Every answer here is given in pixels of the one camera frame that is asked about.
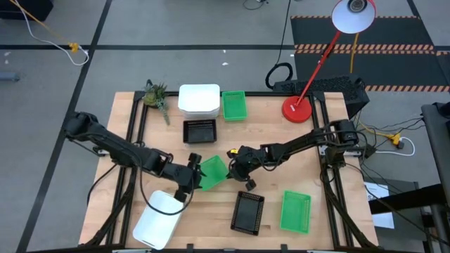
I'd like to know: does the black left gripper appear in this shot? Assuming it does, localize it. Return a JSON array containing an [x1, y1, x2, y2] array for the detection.
[[164, 153, 206, 203]]

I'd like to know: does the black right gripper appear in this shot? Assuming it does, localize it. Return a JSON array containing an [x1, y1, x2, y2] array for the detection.
[[226, 146, 265, 192]]

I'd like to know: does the green plastic slotted basket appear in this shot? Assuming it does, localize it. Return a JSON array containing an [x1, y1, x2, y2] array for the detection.
[[279, 190, 312, 235], [221, 90, 248, 122], [198, 155, 230, 193]]

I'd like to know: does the black plastic slotted basket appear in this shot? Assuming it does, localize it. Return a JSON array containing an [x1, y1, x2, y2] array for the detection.
[[230, 190, 266, 236], [182, 118, 218, 145]]

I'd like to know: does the white plastic basket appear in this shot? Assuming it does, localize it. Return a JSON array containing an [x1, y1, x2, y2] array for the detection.
[[177, 83, 221, 115], [179, 111, 221, 119], [132, 190, 184, 251]]

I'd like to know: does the red desk lamp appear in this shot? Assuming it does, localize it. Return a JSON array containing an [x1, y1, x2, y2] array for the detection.
[[281, 0, 377, 124]]

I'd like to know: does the potted succulent plant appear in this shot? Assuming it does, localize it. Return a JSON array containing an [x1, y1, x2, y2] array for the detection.
[[141, 79, 172, 126]]

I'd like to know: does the white paper sheet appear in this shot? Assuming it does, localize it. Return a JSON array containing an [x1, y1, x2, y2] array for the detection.
[[363, 181, 396, 230]]

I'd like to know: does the yellow power plug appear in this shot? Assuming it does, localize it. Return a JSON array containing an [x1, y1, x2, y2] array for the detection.
[[385, 132, 404, 146]]

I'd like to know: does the black hazard striped floor mat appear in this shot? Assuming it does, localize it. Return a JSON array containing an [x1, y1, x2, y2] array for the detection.
[[290, 15, 450, 94]]

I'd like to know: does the black side table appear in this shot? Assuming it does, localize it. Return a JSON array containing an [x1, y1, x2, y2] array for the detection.
[[420, 101, 450, 208]]

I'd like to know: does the grey floor object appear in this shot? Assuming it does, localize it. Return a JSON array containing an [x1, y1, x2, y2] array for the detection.
[[0, 72, 21, 83]]

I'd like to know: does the black floor box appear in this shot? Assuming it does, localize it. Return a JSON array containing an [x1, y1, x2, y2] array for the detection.
[[0, 0, 55, 22]]

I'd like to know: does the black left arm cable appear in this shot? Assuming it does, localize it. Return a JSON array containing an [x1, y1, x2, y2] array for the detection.
[[139, 164, 195, 216]]

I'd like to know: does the black aluminium table frame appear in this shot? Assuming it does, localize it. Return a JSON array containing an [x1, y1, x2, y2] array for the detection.
[[79, 90, 380, 251]]

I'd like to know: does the black coiled floor cable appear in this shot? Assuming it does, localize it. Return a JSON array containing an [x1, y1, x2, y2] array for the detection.
[[264, 0, 294, 90]]

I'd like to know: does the black frame cable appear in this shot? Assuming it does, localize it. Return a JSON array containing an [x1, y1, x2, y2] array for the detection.
[[86, 162, 119, 207]]

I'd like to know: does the yellow lamp cable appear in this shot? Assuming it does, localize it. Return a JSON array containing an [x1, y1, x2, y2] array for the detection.
[[349, 32, 360, 74]]

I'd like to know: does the white power cable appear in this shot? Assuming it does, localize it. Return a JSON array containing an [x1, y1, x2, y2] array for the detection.
[[375, 136, 416, 157]]

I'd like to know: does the black power cable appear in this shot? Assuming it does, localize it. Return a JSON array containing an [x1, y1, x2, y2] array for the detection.
[[354, 117, 425, 142]]

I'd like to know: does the white floor cable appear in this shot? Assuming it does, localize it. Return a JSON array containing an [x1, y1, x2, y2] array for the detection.
[[15, 0, 91, 67]]

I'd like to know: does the yellow extension cable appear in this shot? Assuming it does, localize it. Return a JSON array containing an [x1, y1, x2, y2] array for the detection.
[[8, 0, 80, 53]]

